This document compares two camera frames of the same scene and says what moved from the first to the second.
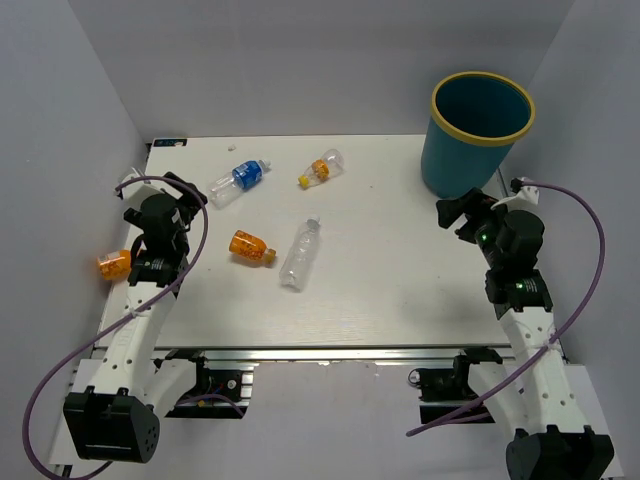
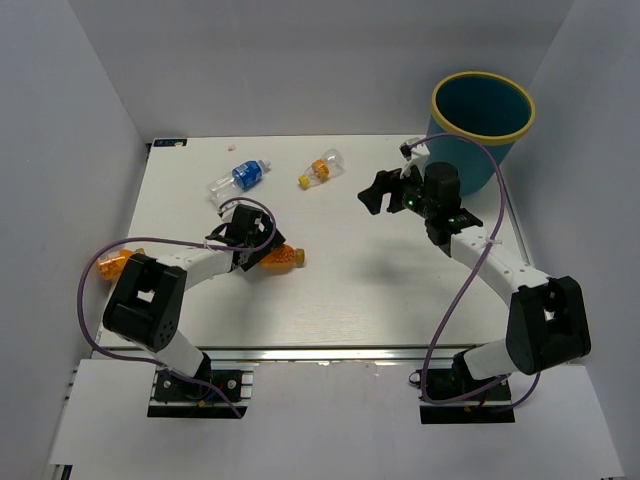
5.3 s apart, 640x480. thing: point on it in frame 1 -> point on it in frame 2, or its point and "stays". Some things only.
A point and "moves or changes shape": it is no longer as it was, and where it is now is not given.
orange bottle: x=115 y=265 stays
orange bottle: x=251 y=246 moves or changes shape
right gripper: x=476 y=205 -> x=372 y=197
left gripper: x=188 y=204 -> x=255 y=258
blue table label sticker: x=170 y=143 stays
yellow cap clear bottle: x=322 y=169 stays
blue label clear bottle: x=232 y=184 stays
